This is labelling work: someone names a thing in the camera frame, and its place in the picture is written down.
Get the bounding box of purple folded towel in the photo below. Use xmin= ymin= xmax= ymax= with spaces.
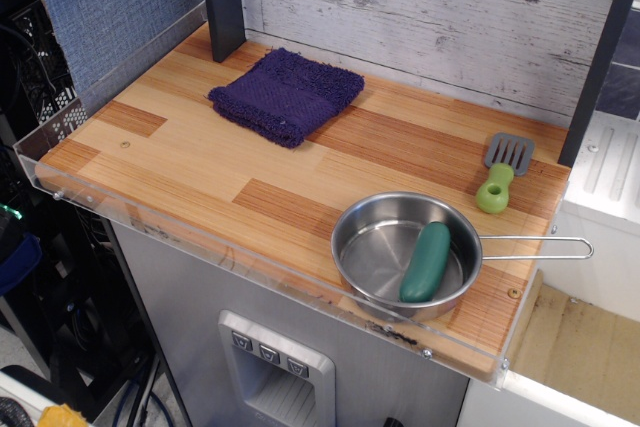
xmin=208 ymin=48 xmax=365 ymax=149

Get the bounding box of steel pan with wire handle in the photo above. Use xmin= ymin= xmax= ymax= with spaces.
xmin=330 ymin=190 xmax=595 ymax=323

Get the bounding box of silver toy fridge cabinet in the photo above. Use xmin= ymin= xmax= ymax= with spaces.
xmin=115 ymin=225 xmax=468 ymax=426

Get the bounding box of clear acrylic guard rail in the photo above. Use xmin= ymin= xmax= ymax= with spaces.
xmin=15 ymin=27 xmax=569 ymax=383

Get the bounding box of grey green toy spatula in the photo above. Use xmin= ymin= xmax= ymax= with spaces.
xmin=476 ymin=132 xmax=535 ymax=214

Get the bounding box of dark grey right post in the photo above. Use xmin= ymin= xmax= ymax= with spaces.
xmin=557 ymin=0 xmax=634 ymax=167

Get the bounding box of dark grey left post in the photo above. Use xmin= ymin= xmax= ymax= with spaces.
xmin=205 ymin=0 xmax=246 ymax=63

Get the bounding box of white toy sink unit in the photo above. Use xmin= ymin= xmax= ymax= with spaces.
xmin=459 ymin=112 xmax=639 ymax=426

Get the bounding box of dark grey post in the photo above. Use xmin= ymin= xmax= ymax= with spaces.
xmin=557 ymin=0 xmax=634 ymax=167
xmin=205 ymin=0 xmax=246 ymax=63

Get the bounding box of black plastic crate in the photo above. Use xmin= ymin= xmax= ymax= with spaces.
xmin=1 ymin=0 xmax=77 ymax=145

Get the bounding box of green toy cucumber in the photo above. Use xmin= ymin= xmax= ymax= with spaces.
xmin=399 ymin=222 xmax=451 ymax=303

